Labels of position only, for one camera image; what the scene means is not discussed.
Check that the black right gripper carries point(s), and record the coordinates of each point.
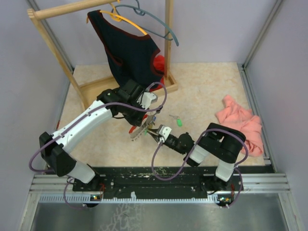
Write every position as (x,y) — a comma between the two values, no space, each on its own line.
(157,135)

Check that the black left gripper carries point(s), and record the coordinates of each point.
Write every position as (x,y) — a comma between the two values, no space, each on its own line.
(137,121)

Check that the red-handled metal key organizer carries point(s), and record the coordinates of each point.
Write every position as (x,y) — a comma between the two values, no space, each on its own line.
(136,131)

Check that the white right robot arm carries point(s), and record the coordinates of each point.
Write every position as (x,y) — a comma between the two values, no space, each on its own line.
(226,144)

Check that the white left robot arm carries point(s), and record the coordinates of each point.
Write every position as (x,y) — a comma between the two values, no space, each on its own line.
(55,148)

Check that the red cloth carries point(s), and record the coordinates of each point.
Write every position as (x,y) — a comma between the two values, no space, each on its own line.
(159,65)

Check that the dark navy vest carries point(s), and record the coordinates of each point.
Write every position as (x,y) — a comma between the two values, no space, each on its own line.
(130,57)

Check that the wooden clothes rack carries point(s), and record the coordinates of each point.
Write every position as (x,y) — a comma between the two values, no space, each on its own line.
(75,45)

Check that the pink cloth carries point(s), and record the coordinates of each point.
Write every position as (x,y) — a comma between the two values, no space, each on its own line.
(237,117)

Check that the grey-blue plastic hanger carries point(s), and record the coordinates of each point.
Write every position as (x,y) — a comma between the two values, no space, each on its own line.
(149,22)

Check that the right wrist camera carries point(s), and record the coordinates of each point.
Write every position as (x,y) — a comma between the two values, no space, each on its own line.
(163,133)

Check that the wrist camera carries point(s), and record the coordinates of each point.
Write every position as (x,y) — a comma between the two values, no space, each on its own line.
(163,133)
(146,99)

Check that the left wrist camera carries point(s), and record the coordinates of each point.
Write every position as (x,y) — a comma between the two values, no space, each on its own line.
(146,99)

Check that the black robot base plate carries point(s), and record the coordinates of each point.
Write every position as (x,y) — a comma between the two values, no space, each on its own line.
(125,182)

